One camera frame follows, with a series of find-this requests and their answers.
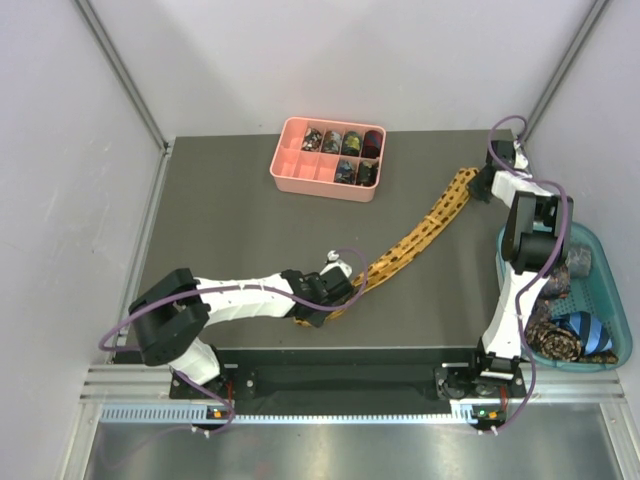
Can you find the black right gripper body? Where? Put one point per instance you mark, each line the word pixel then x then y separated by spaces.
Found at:
pixel 475 186

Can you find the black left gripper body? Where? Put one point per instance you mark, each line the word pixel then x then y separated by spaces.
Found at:
pixel 316 318

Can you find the yellow patterned necktie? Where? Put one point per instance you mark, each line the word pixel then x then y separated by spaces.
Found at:
pixel 444 211

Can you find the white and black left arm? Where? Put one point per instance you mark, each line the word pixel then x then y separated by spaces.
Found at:
pixel 171 315

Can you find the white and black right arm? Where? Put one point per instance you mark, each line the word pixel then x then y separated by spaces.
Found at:
pixel 534 242

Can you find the black yellow rolled tie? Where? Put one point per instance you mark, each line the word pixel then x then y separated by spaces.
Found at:
pixel 367 173

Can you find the maroon rolled tie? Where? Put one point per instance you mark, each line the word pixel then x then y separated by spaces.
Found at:
pixel 372 144

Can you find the blue patterned rolled tie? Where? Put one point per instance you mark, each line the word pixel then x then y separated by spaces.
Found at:
pixel 345 172

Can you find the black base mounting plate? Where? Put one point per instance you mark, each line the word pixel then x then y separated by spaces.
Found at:
pixel 352 381

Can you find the dark orange floral rolled tie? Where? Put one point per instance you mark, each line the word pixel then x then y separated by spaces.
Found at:
pixel 558 284

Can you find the pink compartment organizer box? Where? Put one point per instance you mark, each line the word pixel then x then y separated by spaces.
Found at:
pixel 312 173

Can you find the green yellow rolled tie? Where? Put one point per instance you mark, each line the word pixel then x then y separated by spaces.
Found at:
pixel 352 144

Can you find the multicolour rolled tie in box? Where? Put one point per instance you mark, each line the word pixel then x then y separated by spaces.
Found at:
pixel 312 140

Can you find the brown paisley rolled tie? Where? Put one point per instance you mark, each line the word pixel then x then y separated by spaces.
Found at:
pixel 557 344

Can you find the blue striped rolled tie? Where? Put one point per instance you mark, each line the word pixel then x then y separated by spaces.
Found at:
pixel 588 329

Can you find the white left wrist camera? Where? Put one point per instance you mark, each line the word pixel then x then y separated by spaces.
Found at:
pixel 334 261

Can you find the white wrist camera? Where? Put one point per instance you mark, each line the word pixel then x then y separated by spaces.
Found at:
pixel 521 161
pixel 334 261

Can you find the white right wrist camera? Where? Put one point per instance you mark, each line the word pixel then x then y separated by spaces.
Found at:
pixel 521 161

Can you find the right aluminium frame post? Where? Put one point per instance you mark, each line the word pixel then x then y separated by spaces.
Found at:
pixel 578 41

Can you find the aluminium frame post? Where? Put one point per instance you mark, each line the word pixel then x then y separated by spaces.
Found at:
pixel 122 74
pixel 578 41

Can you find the left aluminium frame post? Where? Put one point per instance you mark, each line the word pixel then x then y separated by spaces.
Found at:
pixel 122 74

